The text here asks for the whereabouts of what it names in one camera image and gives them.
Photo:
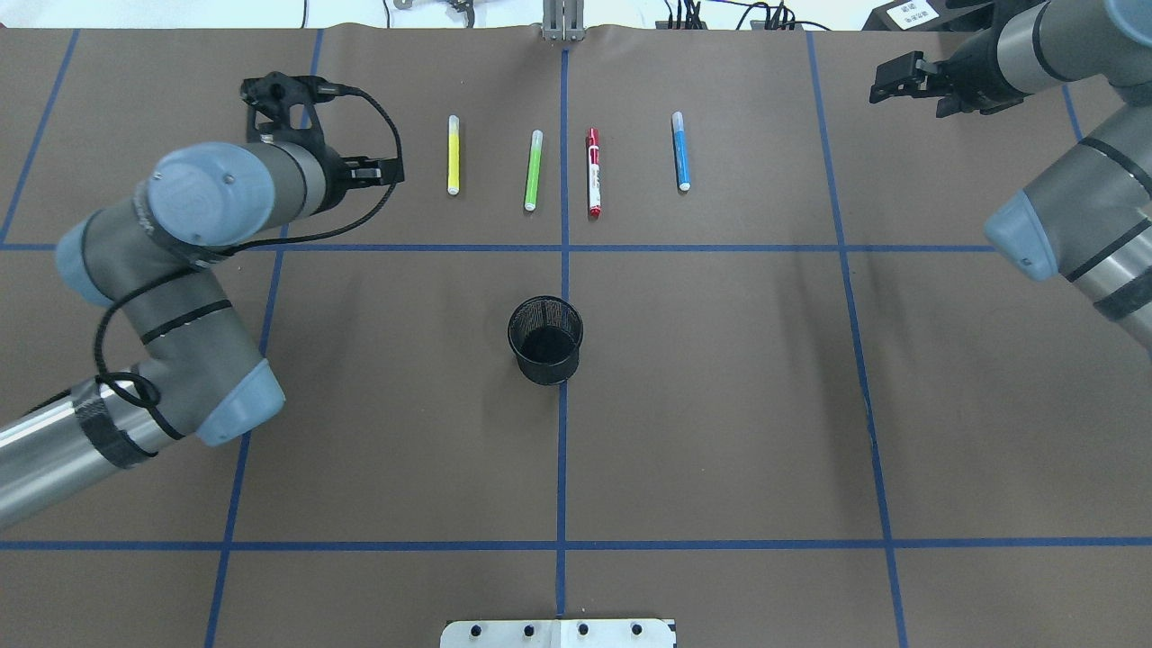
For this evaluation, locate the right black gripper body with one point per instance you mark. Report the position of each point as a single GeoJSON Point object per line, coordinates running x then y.
{"type": "Point", "coordinates": [970, 74]}

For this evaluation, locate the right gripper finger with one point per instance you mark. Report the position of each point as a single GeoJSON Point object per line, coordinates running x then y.
{"type": "Point", "coordinates": [910, 75]}

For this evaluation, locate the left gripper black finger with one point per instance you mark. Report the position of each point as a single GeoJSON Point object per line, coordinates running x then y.
{"type": "Point", "coordinates": [365, 172]}

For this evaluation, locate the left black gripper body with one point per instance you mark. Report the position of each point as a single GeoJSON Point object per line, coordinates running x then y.
{"type": "Point", "coordinates": [335, 171]}

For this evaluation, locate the yellow highlighter pen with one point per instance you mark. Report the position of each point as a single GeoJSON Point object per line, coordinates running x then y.
{"type": "Point", "coordinates": [453, 176]}

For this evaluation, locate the green highlighter pen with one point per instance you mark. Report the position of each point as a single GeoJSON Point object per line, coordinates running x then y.
{"type": "Point", "coordinates": [533, 171]}

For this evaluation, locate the red white marker pen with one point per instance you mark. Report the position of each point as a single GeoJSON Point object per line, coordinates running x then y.
{"type": "Point", "coordinates": [594, 193]}

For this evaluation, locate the blue marker pen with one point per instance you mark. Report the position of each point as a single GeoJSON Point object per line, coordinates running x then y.
{"type": "Point", "coordinates": [681, 152]}

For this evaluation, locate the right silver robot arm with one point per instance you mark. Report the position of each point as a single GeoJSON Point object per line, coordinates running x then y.
{"type": "Point", "coordinates": [1084, 217]}

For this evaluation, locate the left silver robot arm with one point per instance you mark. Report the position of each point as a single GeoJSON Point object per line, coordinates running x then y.
{"type": "Point", "coordinates": [172, 357]}

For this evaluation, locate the black mesh pen cup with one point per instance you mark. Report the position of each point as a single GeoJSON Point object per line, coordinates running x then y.
{"type": "Point", "coordinates": [545, 333]}

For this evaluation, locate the aluminium frame post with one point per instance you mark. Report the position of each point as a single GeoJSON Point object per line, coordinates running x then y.
{"type": "Point", "coordinates": [563, 20]}

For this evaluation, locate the white pedestal column base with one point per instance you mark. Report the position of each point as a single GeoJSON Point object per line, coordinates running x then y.
{"type": "Point", "coordinates": [595, 632]}

